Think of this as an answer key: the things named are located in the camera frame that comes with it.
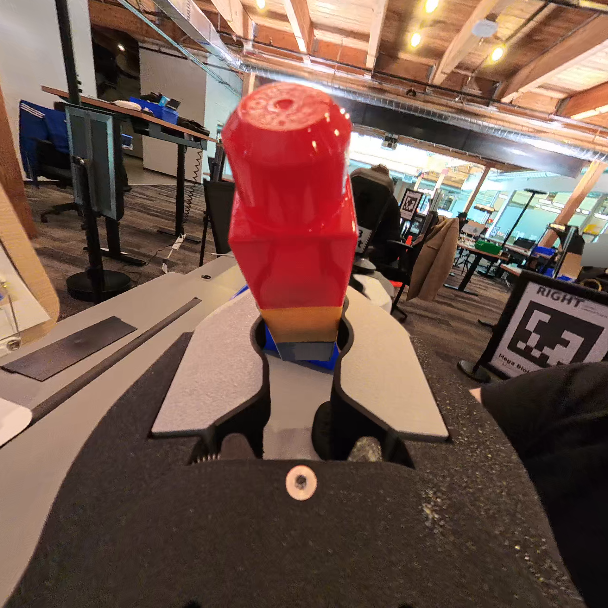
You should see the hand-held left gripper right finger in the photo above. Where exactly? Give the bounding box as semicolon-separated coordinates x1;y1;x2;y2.
330;294;449;459

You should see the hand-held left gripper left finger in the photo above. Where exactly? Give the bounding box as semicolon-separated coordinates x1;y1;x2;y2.
151;292;271;459

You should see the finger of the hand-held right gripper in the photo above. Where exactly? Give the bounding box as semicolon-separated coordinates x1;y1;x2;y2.
351;272;395;314

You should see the red mega block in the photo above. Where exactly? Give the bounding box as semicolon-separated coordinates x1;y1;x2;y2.
221;82;359;312

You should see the black office chair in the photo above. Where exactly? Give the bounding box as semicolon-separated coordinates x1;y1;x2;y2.
375;237;430;324

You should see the black round-base floor stand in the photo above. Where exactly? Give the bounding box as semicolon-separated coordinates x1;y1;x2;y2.
457;332;495;383

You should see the black mesh armrest pad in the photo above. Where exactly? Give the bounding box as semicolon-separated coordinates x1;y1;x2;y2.
311;401;333;459

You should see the wooden work table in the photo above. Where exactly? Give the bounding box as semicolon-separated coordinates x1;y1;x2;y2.
449;242;511;295

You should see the white power adapter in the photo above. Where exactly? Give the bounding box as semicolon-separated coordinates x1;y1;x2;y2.
161;233;185;274

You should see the black flat plate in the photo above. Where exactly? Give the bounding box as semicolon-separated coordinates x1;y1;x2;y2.
0;316;138;382

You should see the black display panel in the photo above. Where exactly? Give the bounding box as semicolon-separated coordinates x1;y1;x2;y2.
199;178;236;267

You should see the black floor lamp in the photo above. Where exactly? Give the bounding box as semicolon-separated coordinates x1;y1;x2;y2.
503;189;547;248

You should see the wooden board with instruction sheet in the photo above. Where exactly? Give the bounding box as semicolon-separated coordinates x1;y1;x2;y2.
0;183;61;354

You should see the wooden standing desk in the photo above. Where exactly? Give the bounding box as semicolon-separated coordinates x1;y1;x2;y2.
42;85;219;152

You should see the framed panel on pole stand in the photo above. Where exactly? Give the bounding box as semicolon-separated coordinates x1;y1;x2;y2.
64;102;134;304

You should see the blue jacket on chair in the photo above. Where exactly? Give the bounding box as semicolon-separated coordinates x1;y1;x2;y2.
19;100;72;181

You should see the grey desk rail strip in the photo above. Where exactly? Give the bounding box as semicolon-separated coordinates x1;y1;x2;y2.
31;297;202;423

